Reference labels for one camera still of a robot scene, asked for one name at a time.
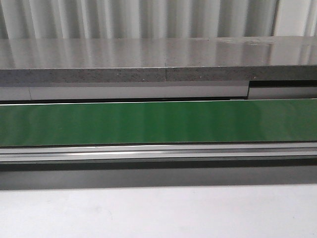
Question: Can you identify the green conveyor belt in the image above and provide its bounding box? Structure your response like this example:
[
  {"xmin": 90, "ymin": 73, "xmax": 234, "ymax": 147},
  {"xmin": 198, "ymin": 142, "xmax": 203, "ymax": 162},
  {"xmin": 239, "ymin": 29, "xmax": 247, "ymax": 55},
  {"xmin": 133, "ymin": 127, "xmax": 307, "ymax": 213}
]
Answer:
[{"xmin": 0, "ymin": 99, "xmax": 317, "ymax": 147}]

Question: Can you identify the grey stone counter slab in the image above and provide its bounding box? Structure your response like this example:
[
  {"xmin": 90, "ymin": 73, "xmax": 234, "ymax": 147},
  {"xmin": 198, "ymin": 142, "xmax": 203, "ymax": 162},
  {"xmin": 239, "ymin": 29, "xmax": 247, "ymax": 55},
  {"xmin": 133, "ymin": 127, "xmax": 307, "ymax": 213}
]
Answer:
[{"xmin": 0, "ymin": 36, "xmax": 317, "ymax": 84}]

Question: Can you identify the white pleated curtain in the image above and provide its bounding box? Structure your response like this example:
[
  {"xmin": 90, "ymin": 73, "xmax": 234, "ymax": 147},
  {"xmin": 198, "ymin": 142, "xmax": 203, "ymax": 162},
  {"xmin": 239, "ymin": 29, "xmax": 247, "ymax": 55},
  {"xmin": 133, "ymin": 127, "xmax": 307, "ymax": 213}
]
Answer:
[{"xmin": 0, "ymin": 0, "xmax": 317, "ymax": 39}]

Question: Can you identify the aluminium conveyor frame rail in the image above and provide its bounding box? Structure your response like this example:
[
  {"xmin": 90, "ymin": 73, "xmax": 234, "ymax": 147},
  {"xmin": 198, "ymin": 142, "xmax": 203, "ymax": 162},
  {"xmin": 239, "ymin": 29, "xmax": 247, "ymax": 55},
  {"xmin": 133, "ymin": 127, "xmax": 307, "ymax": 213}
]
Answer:
[{"xmin": 0, "ymin": 142, "xmax": 317, "ymax": 171}]

